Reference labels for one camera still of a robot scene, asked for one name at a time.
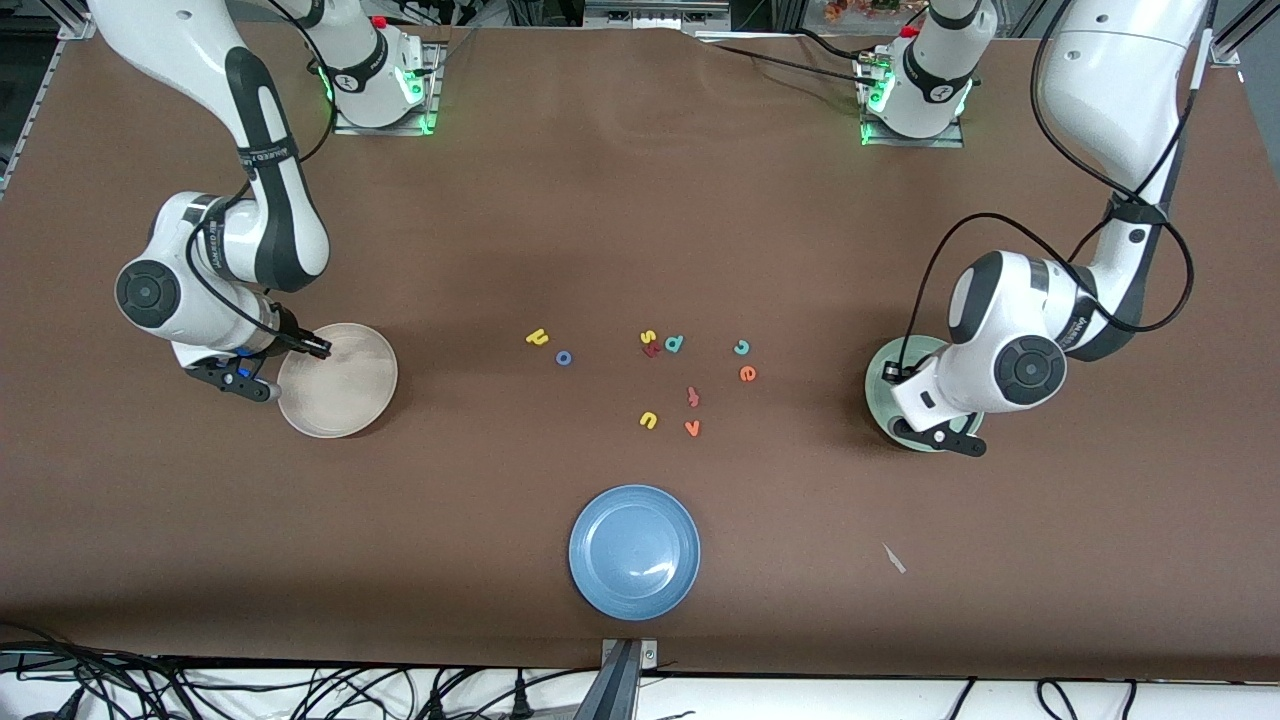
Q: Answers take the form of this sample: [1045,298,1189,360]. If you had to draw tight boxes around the light green plate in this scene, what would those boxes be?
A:
[864,335,987,453]

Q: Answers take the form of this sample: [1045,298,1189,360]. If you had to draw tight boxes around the beige brown plate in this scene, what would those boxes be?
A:
[276,322,399,439]

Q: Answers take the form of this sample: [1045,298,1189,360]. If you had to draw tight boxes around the brown table cover sheet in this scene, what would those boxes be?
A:
[0,18,1280,681]

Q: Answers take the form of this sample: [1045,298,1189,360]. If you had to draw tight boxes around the blue plate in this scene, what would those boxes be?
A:
[568,484,701,621]

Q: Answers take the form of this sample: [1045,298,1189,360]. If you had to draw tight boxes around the aluminium profile beam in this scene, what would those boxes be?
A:
[1208,0,1280,66]

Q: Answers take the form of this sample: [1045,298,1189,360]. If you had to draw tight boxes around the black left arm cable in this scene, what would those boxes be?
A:
[898,40,1196,376]

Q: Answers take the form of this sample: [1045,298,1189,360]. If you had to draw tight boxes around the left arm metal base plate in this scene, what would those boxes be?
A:
[858,50,966,149]

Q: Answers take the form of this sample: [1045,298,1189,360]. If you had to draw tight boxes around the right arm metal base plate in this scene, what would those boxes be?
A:
[332,42,446,136]

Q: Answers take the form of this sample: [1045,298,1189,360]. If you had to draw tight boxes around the black looped hanging cable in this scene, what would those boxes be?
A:
[1035,678,1083,720]

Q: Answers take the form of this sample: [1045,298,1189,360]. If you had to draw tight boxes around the tangled black floor cables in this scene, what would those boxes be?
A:
[0,620,601,720]

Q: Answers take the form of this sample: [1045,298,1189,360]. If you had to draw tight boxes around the long black table cable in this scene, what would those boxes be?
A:
[700,40,883,89]

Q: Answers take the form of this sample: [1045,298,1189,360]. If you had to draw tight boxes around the short black table cable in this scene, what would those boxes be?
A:
[790,28,881,69]

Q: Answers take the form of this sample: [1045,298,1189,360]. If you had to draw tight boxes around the grey metal camera mount bracket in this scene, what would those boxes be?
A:
[585,638,661,720]

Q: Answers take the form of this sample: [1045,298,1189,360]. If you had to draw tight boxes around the grey metal frame piece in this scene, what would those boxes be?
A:
[585,0,731,31]

